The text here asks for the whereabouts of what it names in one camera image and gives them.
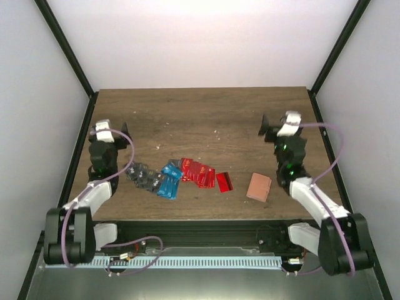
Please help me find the red VIP card pile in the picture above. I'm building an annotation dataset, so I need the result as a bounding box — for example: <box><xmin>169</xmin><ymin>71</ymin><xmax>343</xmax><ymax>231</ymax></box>
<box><xmin>180</xmin><ymin>157</ymin><xmax>216</xmax><ymax>188</ymax></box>

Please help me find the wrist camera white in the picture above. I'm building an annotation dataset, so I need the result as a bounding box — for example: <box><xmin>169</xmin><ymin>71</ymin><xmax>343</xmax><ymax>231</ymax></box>
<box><xmin>94</xmin><ymin>119</ymin><xmax>114</xmax><ymax>143</ymax></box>
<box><xmin>277</xmin><ymin>111</ymin><xmax>302</xmax><ymax>137</ymax></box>

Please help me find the pink leather card holder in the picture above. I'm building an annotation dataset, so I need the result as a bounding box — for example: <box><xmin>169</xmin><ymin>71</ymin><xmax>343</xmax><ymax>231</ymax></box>
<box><xmin>246</xmin><ymin>172</ymin><xmax>272</xmax><ymax>203</ymax></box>

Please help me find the black frame post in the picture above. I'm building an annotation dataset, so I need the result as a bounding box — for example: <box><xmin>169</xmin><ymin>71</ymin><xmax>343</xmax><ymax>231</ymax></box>
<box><xmin>311</xmin><ymin>0</ymin><xmax>372</xmax><ymax>94</ymax></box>
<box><xmin>34</xmin><ymin>0</ymin><xmax>96</xmax><ymax>98</ymax></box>

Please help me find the light blue slotted cable duct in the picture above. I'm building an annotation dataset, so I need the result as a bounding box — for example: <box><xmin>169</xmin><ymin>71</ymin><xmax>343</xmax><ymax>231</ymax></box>
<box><xmin>78</xmin><ymin>256</ymin><xmax>282</xmax><ymax>270</ymax></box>

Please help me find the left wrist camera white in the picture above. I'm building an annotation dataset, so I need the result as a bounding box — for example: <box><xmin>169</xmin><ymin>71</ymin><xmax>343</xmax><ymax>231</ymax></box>
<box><xmin>94</xmin><ymin>119</ymin><xmax>114</xmax><ymax>143</ymax></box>

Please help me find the blue card pile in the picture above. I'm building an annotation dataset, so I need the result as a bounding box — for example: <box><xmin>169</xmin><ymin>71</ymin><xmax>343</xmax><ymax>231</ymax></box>
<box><xmin>157</xmin><ymin>163</ymin><xmax>183</xmax><ymax>200</ymax></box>

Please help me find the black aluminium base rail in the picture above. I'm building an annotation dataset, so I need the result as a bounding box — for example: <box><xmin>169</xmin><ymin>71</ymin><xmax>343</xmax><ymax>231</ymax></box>
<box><xmin>40</xmin><ymin>220</ymin><xmax>369</xmax><ymax>251</ymax></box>

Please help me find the left black frame post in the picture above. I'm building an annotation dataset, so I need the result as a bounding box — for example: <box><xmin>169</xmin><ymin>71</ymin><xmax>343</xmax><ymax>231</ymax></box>
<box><xmin>34</xmin><ymin>0</ymin><xmax>96</xmax><ymax>98</ymax></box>

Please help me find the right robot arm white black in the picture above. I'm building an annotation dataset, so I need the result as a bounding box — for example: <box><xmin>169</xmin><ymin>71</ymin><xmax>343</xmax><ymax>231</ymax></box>
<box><xmin>258</xmin><ymin>111</ymin><xmax>374</xmax><ymax>276</ymax></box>

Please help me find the right black frame post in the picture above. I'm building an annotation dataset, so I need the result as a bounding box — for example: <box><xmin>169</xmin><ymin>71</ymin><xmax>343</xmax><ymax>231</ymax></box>
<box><xmin>311</xmin><ymin>0</ymin><xmax>372</xmax><ymax>94</ymax></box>

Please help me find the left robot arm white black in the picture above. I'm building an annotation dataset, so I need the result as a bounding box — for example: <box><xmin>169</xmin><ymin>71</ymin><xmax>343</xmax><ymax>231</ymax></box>
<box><xmin>43</xmin><ymin>119</ymin><xmax>133</xmax><ymax>268</ymax></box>

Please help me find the black card pile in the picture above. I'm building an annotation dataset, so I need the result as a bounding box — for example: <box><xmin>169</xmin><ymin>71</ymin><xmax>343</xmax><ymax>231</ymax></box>
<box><xmin>126</xmin><ymin>159</ymin><xmax>181</xmax><ymax>195</ymax></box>

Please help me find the lone red card magnetic stripe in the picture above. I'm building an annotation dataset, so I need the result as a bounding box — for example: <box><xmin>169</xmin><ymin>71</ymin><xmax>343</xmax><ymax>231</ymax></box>
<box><xmin>216</xmin><ymin>172</ymin><xmax>234</xmax><ymax>193</ymax></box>

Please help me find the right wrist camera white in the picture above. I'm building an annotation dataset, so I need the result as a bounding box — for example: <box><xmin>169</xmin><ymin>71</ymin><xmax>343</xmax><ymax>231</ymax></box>
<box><xmin>277</xmin><ymin>111</ymin><xmax>302</xmax><ymax>137</ymax></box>

